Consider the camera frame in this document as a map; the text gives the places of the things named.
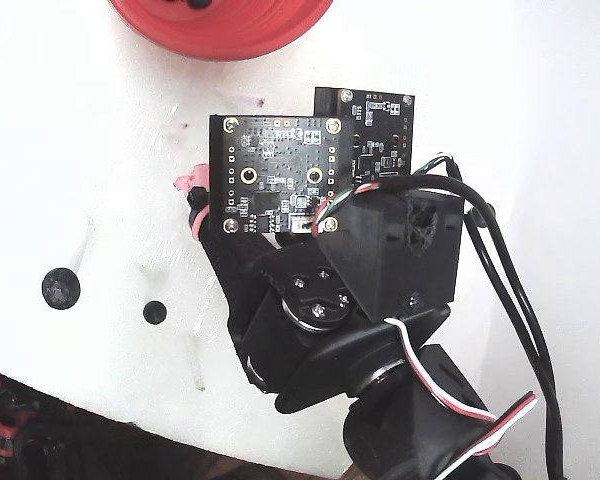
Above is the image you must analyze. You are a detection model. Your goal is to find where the black printed camera mount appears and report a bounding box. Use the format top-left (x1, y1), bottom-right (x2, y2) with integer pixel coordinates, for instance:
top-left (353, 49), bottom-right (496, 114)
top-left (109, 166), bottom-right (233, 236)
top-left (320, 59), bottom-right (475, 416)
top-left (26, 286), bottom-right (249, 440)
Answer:
top-left (318, 187), bottom-right (464, 322)

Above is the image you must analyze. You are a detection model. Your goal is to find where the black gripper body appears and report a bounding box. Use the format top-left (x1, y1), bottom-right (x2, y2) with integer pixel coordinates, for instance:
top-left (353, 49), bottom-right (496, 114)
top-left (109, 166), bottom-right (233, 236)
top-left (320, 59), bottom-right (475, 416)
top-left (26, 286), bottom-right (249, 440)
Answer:
top-left (234, 289), bottom-right (451, 414)

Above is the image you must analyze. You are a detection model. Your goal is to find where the white foam board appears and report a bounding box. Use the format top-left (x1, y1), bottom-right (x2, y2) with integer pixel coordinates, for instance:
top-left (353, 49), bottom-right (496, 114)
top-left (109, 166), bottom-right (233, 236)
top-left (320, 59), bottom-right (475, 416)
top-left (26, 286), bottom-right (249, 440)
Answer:
top-left (0, 0), bottom-right (515, 479)

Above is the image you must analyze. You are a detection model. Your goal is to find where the red white black servo cable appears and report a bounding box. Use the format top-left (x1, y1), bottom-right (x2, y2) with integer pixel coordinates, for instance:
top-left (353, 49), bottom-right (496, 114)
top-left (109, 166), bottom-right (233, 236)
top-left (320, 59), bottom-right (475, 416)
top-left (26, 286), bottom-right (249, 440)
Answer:
top-left (383, 317), bottom-right (540, 480)

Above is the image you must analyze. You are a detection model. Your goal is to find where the camera board with gold holes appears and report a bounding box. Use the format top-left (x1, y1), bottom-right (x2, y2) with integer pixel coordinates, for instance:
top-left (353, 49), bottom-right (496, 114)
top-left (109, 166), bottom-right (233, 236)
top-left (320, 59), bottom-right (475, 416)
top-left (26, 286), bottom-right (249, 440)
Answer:
top-left (207, 113), bottom-right (345, 236)

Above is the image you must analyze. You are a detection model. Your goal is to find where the red collapsible silicone cup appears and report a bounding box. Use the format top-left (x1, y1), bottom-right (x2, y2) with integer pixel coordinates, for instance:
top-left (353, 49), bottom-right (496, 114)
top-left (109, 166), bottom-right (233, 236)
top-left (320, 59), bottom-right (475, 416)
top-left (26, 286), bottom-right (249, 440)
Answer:
top-left (107, 0), bottom-right (334, 62)

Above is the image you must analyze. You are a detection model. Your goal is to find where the pink tipped gripper finger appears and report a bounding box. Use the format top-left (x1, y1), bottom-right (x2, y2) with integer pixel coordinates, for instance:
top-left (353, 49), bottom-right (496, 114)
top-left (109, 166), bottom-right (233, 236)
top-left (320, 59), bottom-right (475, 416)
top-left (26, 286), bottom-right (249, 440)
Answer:
top-left (175, 163), bottom-right (356, 351)

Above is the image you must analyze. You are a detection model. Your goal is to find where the white plastic stick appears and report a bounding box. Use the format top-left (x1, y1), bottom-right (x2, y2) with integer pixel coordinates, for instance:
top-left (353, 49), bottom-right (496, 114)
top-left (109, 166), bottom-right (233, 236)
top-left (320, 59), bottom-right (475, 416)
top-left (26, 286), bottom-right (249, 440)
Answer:
top-left (184, 332), bottom-right (207, 392)
top-left (69, 212), bottom-right (95, 274)

